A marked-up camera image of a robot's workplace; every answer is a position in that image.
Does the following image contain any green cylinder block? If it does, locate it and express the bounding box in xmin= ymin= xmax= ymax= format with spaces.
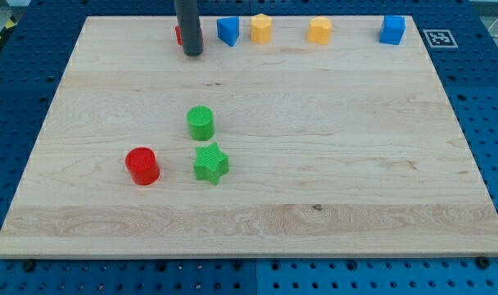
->
xmin=186 ymin=106 xmax=215 ymax=141

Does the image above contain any blue triangular prism block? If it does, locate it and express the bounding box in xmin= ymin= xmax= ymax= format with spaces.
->
xmin=216 ymin=16 xmax=240 ymax=47

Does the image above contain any yellow black hazard tape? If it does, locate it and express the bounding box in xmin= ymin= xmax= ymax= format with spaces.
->
xmin=0 ymin=15 xmax=17 ymax=52

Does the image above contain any yellow heart block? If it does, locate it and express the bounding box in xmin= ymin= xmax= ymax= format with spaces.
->
xmin=307 ymin=16 xmax=333 ymax=45

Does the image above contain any yellow hexagon block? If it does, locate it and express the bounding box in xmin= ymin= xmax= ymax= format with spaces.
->
xmin=250 ymin=14 xmax=272 ymax=44

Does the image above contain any green star block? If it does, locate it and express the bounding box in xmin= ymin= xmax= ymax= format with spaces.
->
xmin=193 ymin=143 xmax=229 ymax=185

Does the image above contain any white fiducial marker tag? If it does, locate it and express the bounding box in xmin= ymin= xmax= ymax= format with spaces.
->
xmin=423 ymin=29 xmax=458 ymax=48

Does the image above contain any blue cube block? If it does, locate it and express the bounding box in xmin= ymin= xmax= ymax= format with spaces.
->
xmin=379 ymin=15 xmax=405 ymax=45

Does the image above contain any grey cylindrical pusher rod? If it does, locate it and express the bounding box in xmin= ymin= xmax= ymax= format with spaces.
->
xmin=174 ymin=0 xmax=203 ymax=57

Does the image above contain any red block behind rod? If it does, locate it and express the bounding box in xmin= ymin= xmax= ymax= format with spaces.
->
xmin=174 ymin=25 xmax=183 ymax=46

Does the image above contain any red cylinder block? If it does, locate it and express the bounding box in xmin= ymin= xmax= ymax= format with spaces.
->
xmin=125 ymin=147 xmax=161 ymax=185

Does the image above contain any wooden board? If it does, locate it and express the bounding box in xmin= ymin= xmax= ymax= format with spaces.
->
xmin=0 ymin=16 xmax=498 ymax=259

